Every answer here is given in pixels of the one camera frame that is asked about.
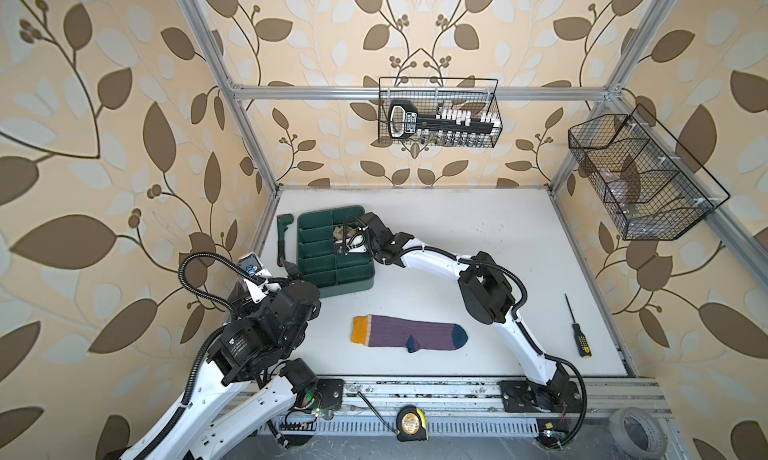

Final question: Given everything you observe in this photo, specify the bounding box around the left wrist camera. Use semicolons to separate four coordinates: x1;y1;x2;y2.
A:
237;253;281;305

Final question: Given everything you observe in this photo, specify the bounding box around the wire basket back wall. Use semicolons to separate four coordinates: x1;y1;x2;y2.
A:
377;76;503;149

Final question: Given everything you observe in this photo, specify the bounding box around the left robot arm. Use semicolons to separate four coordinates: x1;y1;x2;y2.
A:
109;252;322;459

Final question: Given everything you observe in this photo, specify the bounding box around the black socket set rail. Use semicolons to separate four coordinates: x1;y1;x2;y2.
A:
384;100;503;141

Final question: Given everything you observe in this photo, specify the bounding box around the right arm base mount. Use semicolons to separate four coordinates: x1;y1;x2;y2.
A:
499;380;588;450

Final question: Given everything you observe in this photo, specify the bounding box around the wire basket right wall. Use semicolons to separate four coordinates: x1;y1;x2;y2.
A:
568;104;731;241

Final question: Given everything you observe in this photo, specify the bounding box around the purple striped sock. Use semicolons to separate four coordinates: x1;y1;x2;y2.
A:
350;315;468;353

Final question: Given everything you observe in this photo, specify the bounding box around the green divided organizer tray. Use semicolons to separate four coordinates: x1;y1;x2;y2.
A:
297;205;375;298

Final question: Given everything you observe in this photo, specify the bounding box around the brown argyle sock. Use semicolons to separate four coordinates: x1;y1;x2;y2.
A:
333;225;364;255

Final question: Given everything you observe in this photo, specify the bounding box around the clear tape roll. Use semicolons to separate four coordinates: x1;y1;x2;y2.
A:
608;407;668;459

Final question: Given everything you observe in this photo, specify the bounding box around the yellow black tape measure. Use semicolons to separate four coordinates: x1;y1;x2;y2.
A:
396;405;428;442

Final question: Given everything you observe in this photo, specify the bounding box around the wire basket wall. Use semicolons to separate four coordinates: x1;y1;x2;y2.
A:
377;76;503;149
568;104;731;241

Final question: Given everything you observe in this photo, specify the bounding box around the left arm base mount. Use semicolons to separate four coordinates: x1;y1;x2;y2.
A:
267;378;345;448

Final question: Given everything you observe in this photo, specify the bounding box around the green handled tool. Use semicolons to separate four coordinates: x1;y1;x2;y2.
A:
276;214;294;267

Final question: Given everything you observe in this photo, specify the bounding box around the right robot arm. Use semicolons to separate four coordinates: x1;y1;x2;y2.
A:
336;212;577;411

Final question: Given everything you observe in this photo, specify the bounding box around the aluminium frame rail front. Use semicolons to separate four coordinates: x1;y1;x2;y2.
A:
173;374;673;437

